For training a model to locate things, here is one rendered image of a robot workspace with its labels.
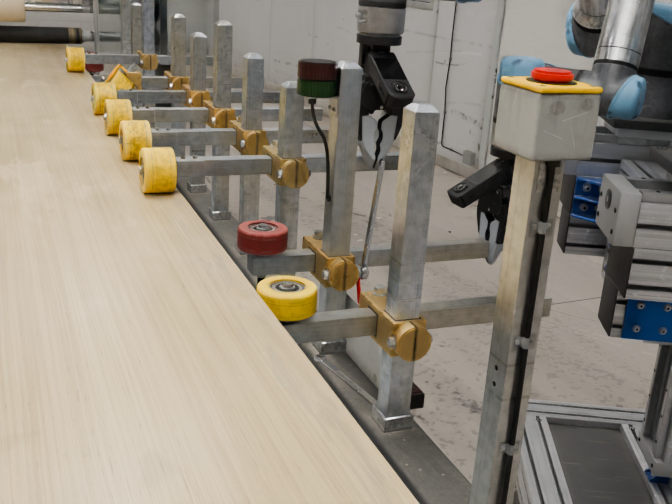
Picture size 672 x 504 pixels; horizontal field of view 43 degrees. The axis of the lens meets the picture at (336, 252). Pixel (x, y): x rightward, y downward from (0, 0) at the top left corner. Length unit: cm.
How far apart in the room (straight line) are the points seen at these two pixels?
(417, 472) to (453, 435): 148
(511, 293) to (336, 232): 51
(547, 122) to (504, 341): 24
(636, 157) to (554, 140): 113
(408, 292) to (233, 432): 41
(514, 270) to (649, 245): 61
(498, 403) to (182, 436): 34
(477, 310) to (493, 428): 33
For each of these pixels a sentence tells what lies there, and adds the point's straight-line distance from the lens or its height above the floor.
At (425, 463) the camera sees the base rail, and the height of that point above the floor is 70.
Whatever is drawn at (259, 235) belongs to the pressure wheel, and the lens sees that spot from 133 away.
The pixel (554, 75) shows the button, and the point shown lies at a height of 123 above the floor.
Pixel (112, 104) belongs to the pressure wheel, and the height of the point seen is 97.
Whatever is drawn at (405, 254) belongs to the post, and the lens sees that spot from 112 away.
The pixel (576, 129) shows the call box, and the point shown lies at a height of 118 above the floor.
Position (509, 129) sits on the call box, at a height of 117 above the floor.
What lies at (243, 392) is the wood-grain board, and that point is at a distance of 88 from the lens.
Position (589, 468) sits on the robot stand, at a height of 21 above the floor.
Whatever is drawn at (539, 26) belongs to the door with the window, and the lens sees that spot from 514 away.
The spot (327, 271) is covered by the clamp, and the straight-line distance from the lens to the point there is 135.
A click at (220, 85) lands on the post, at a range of 202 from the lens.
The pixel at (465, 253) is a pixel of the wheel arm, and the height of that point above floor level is 84.
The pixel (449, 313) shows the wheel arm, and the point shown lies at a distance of 124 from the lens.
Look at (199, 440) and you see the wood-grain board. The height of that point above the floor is 90.
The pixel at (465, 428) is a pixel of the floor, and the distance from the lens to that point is 267.
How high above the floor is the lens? 132
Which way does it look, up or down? 19 degrees down
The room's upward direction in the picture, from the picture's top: 4 degrees clockwise
